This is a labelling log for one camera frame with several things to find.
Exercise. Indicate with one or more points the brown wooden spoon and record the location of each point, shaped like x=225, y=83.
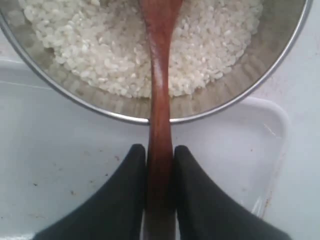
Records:
x=159, y=217

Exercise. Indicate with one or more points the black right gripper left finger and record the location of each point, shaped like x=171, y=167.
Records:
x=114, y=212

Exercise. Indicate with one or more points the steel bowl of rice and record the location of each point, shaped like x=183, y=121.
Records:
x=281, y=24

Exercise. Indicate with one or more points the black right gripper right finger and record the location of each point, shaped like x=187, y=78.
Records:
x=206, y=212

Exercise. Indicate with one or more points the white plastic tray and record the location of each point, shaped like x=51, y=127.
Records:
x=55, y=154

